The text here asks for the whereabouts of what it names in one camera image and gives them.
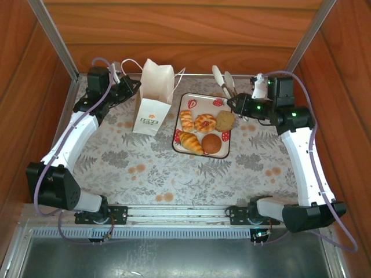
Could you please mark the white paper bag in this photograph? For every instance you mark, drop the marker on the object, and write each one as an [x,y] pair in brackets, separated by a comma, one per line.
[150,116]

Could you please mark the round brown fake bun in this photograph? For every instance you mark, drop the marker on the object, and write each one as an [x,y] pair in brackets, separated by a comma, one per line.
[211,144]

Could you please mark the twisted glazed fake pastry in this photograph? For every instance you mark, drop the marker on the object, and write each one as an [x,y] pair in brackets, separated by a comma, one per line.
[187,121]

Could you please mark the golden fake croissant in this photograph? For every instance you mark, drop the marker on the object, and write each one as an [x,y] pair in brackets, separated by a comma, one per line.
[190,142]

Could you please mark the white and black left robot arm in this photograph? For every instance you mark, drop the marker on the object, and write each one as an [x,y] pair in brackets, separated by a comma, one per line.
[69,142]

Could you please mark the brown fake cookie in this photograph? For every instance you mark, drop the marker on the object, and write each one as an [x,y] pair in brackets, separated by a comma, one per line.
[225,121]

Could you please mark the strawberry print rectangular plate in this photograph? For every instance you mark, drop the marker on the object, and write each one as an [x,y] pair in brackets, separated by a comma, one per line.
[203,104]

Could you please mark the floral tablecloth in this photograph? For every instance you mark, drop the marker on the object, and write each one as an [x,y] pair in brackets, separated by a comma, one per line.
[145,173]

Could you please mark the small circuit board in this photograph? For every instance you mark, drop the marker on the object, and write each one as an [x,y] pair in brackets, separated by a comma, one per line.
[261,234]

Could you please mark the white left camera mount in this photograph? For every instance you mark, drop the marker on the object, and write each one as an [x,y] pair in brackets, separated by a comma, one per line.
[114,72]

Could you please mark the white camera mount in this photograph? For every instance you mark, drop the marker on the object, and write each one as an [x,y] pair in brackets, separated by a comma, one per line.
[114,72]
[259,87]

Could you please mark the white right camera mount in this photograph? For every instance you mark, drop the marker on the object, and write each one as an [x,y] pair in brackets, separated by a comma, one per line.
[259,87]

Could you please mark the aluminium frame post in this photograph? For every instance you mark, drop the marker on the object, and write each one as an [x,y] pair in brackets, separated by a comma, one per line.
[54,37]
[308,37]

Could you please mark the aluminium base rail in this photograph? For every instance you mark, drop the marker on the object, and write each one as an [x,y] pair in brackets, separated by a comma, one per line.
[176,212]

